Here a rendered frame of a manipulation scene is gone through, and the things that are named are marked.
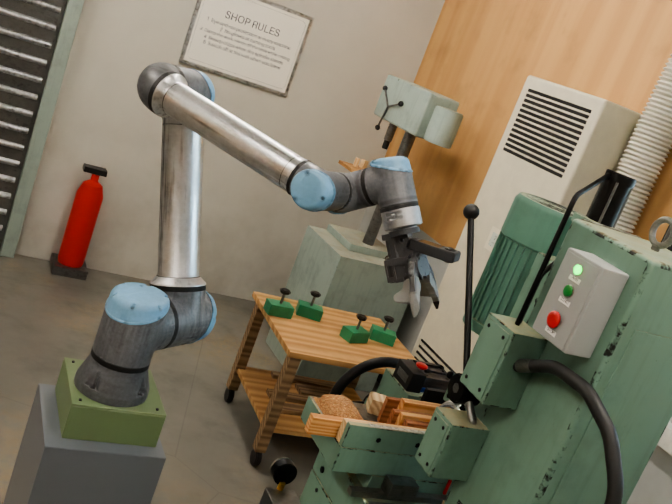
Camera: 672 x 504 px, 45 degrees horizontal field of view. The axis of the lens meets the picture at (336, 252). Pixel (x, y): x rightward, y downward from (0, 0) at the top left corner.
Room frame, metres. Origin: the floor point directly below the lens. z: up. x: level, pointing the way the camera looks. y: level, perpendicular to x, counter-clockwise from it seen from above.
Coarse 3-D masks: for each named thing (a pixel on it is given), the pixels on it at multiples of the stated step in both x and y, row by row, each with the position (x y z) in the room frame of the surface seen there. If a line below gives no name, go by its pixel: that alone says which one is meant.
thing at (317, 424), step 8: (312, 416) 1.56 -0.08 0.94; (320, 416) 1.57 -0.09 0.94; (328, 416) 1.58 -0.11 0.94; (336, 416) 1.60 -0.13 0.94; (312, 424) 1.55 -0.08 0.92; (320, 424) 1.56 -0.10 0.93; (328, 424) 1.57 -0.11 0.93; (336, 424) 1.58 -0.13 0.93; (392, 424) 1.66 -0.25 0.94; (312, 432) 1.56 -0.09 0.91; (320, 432) 1.56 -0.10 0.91; (328, 432) 1.57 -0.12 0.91; (336, 432) 1.58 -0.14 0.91
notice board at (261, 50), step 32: (224, 0) 4.40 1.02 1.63; (256, 0) 4.48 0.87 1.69; (192, 32) 4.35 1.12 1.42; (224, 32) 4.43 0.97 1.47; (256, 32) 4.51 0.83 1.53; (288, 32) 4.59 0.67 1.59; (192, 64) 4.38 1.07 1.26; (224, 64) 4.45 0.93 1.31; (256, 64) 4.53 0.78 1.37; (288, 64) 4.62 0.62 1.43
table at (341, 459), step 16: (304, 416) 1.72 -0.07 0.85; (368, 416) 1.74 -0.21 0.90; (320, 448) 1.62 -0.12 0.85; (336, 448) 1.56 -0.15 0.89; (352, 448) 1.56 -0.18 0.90; (336, 464) 1.55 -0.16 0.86; (352, 464) 1.57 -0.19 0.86; (368, 464) 1.59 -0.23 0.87; (384, 464) 1.60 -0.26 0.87; (400, 464) 1.62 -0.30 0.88; (416, 464) 1.64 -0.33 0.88; (432, 480) 1.67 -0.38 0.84
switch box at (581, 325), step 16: (576, 256) 1.38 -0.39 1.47; (592, 256) 1.40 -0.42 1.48; (560, 272) 1.40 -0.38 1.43; (592, 272) 1.34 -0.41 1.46; (608, 272) 1.33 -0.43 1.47; (624, 272) 1.36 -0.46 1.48; (560, 288) 1.38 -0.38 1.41; (576, 288) 1.35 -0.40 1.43; (592, 288) 1.33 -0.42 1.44; (608, 288) 1.33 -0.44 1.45; (544, 304) 1.40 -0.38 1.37; (560, 304) 1.37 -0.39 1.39; (576, 304) 1.34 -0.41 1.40; (592, 304) 1.33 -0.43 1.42; (608, 304) 1.34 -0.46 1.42; (544, 320) 1.39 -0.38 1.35; (560, 320) 1.36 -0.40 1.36; (576, 320) 1.33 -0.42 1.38; (592, 320) 1.33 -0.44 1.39; (544, 336) 1.37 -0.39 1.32; (560, 336) 1.34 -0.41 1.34; (576, 336) 1.32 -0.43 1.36; (592, 336) 1.34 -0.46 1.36; (576, 352) 1.33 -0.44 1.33; (592, 352) 1.35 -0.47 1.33
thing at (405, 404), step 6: (402, 402) 1.74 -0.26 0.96; (408, 402) 1.74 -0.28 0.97; (414, 402) 1.75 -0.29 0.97; (420, 402) 1.76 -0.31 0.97; (426, 402) 1.77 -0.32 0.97; (402, 408) 1.73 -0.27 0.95; (408, 408) 1.74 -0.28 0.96; (414, 408) 1.74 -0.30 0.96; (420, 408) 1.75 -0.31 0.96; (426, 408) 1.76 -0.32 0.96; (432, 408) 1.77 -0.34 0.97; (432, 414) 1.77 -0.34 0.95
